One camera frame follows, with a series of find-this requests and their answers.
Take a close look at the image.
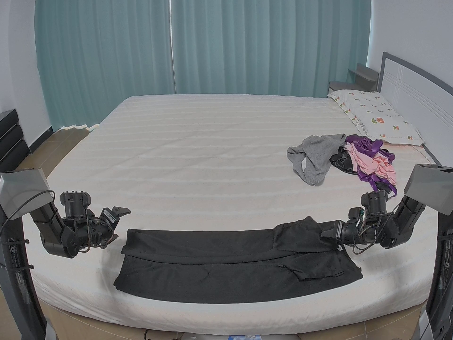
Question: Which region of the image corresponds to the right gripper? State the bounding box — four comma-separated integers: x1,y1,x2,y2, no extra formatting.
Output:
331,219,360,246

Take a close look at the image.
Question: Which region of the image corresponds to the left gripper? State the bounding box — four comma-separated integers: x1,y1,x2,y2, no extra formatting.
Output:
93,207,131,243

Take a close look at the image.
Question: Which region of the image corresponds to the black T-shirt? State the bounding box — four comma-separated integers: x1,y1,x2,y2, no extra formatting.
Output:
113,216,364,304

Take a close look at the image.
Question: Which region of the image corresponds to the pile of clothes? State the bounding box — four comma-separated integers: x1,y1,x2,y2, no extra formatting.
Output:
329,135,398,196

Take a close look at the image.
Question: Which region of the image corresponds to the grey garment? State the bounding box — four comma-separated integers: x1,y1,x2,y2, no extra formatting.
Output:
287,133,347,186

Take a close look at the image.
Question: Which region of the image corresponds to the bed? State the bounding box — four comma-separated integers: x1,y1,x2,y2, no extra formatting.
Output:
22,52,453,332

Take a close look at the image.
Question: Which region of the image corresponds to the white printed pillow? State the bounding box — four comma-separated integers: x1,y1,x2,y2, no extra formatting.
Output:
327,89,425,145

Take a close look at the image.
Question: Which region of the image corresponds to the black chest of drawers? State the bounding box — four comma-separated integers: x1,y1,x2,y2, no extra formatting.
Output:
0,109,29,171

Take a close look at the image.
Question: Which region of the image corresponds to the grey bedside table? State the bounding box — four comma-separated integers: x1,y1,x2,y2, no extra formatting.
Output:
328,63,379,92

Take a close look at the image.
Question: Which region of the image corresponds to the blue-green curtain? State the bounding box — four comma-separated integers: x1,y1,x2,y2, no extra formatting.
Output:
171,0,371,98
35,0,176,132

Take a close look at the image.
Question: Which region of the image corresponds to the black cable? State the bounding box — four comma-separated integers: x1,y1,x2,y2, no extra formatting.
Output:
143,328,185,340
7,190,56,222

